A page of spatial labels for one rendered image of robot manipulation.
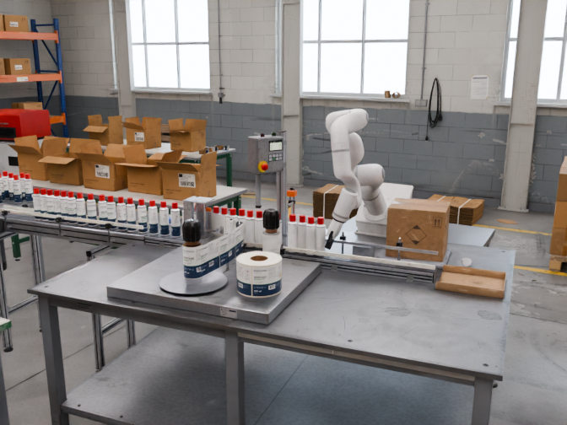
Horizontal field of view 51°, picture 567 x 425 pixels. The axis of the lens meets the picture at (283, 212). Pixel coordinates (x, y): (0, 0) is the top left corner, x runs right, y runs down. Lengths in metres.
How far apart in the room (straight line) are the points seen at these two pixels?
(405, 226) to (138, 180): 2.64
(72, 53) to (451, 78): 6.75
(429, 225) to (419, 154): 5.25
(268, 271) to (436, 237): 1.02
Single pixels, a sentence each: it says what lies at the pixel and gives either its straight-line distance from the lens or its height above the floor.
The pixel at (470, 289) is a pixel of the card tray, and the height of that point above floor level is 0.85.
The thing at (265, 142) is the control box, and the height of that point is 1.45.
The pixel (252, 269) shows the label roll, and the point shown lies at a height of 1.01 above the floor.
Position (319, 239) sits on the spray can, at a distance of 3.10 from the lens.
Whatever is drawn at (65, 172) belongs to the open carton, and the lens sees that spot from 5.69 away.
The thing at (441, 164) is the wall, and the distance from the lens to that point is 8.35.
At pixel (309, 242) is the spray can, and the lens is 3.12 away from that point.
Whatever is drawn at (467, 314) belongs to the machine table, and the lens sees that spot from 2.69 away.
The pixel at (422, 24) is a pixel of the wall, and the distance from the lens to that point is 8.33.
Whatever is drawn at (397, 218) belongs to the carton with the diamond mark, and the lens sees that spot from 3.20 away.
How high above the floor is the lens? 1.88
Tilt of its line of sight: 14 degrees down
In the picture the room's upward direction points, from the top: straight up
